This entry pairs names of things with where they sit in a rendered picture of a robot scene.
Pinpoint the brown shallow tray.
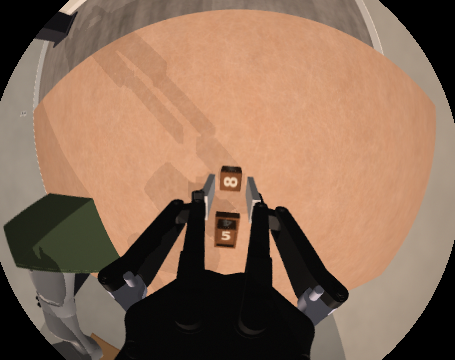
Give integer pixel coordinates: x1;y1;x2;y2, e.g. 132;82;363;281
214;211;240;249

